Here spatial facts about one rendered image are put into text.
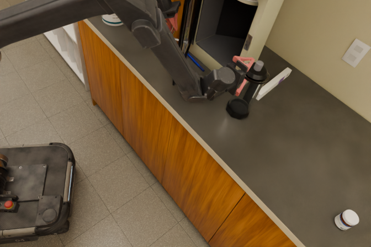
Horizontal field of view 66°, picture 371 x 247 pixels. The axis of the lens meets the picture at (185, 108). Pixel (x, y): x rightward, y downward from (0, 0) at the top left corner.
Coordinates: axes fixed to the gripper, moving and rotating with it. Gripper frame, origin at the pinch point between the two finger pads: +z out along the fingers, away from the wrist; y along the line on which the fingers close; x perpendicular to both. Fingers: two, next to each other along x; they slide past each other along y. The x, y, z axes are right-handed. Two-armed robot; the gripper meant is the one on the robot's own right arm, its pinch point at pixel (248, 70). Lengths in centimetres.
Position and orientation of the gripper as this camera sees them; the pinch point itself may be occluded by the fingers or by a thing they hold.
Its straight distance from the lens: 103.9
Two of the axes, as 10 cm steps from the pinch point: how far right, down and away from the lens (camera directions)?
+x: -6.4, -6.4, 4.3
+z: 7.6, -4.4, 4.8
